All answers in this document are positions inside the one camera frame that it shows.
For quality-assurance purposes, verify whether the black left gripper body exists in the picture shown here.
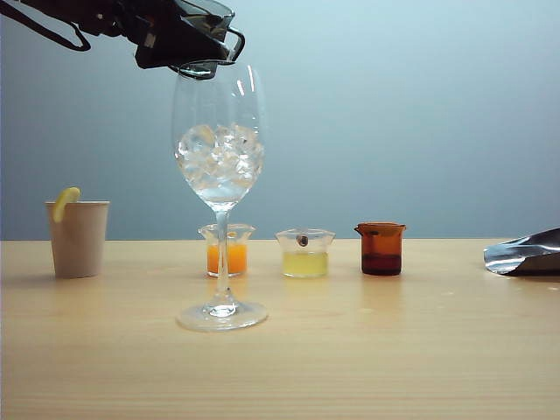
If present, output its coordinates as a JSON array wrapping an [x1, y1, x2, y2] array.
[[85, 0, 176, 45]]

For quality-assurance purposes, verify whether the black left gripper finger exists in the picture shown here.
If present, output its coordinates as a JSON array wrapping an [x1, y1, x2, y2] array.
[[133, 17, 229, 71]]

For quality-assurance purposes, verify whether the grey smoked measuring cup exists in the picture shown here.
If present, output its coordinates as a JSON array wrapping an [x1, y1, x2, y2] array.
[[172, 0, 246, 82]]

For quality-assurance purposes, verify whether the clear cup with orange juice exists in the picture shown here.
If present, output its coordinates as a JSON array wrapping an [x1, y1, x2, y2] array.
[[197, 223, 256, 278]]

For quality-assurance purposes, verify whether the beige paper cup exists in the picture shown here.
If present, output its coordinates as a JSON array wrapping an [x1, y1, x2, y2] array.
[[45, 200, 111, 280]]

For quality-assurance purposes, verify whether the clear cup with yellow juice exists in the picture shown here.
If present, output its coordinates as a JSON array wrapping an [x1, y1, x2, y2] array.
[[274, 227, 337, 279]]

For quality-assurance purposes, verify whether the amber brown measuring cup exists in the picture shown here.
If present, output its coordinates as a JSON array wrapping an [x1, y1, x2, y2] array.
[[353, 221, 407, 277]]

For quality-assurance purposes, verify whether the clear ice cubes pile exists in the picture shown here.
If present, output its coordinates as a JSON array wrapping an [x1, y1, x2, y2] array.
[[177, 123, 266, 193]]

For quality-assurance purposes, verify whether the yellow lemon slice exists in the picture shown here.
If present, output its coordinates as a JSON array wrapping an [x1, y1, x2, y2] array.
[[52, 186, 81, 223]]

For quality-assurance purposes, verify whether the tall clear wine glass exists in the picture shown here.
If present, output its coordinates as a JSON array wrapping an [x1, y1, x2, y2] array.
[[170, 63, 270, 333]]

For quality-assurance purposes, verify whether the silver foil bag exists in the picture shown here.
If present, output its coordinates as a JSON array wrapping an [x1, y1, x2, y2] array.
[[483, 227, 560, 277]]

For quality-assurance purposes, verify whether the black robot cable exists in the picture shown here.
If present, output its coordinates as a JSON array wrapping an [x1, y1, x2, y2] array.
[[0, 0, 92, 53]]

